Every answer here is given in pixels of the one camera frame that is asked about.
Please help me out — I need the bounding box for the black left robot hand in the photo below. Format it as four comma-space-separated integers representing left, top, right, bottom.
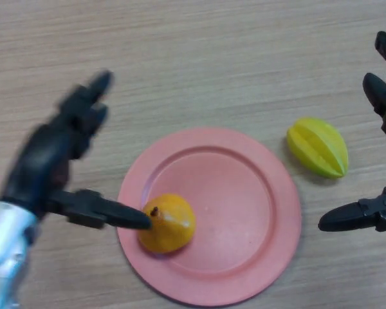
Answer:
1, 69, 152, 231

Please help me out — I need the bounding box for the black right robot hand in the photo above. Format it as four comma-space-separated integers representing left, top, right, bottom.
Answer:
318, 31, 386, 233

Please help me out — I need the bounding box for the yellow pear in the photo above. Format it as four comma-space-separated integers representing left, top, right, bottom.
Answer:
138, 193, 196, 254

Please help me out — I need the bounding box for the pink round plate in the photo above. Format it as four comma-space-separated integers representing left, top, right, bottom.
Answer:
116, 127, 302, 306

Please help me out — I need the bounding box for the yellow-green starfruit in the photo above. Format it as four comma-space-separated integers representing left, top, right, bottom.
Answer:
286, 117, 349, 180

